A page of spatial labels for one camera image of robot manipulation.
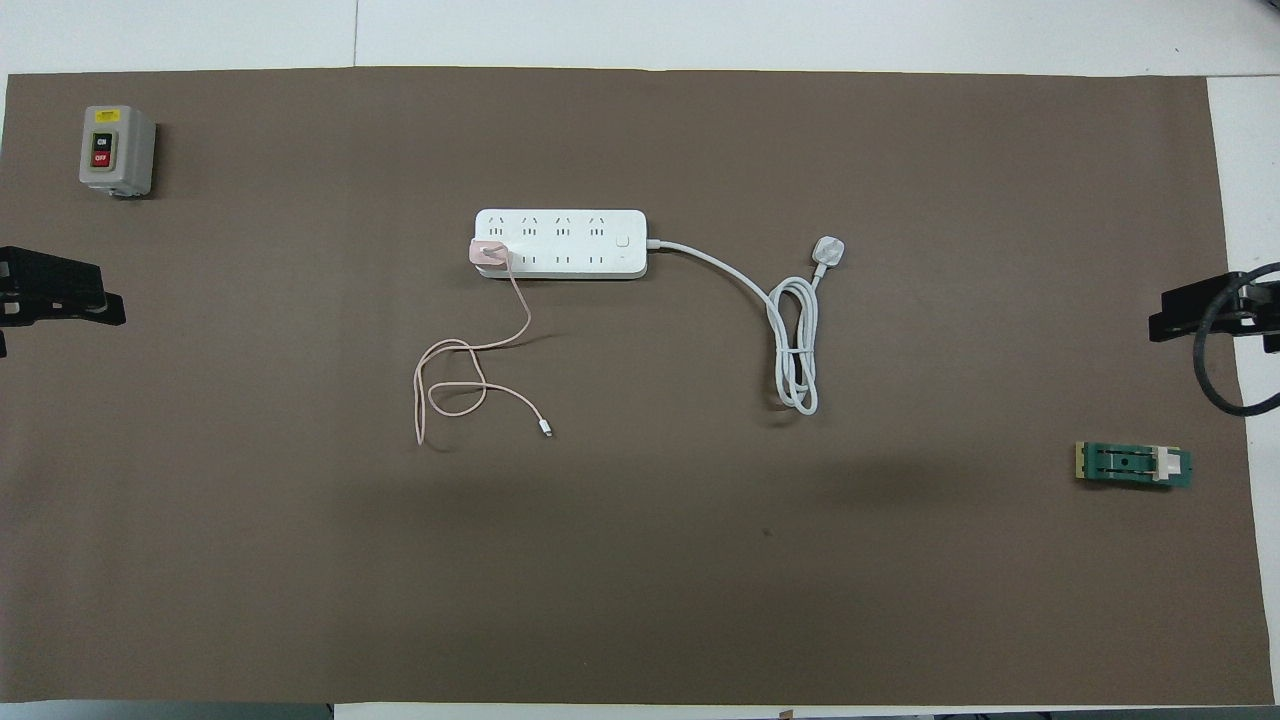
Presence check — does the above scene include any white power strip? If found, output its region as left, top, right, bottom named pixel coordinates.
left=474, top=208, right=649, bottom=281

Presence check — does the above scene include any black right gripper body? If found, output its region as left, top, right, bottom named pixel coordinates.
left=1240, top=278, right=1280, bottom=353

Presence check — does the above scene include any white power cord with plug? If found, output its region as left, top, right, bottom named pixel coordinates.
left=647, top=234, right=849, bottom=416

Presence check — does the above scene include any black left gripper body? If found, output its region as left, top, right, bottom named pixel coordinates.
left=0, top=246, right=41, bottom=359

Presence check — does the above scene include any brown table mat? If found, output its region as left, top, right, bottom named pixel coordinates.
left=0, top=66, right=1263, bottom=706

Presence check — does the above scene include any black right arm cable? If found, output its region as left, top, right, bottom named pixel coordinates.
left=1194, top=262, right=1280, bottom=418

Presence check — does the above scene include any pink charging cable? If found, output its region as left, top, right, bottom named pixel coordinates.
left=414, top=255, right=553, bottom=446

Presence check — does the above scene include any green circuit board module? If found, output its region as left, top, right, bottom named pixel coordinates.
left=1075, top=440, right=1194, bottom=491

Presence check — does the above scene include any grey on-off switch box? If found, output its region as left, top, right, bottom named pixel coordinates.
left=79, top=105, right=157, bottom=198

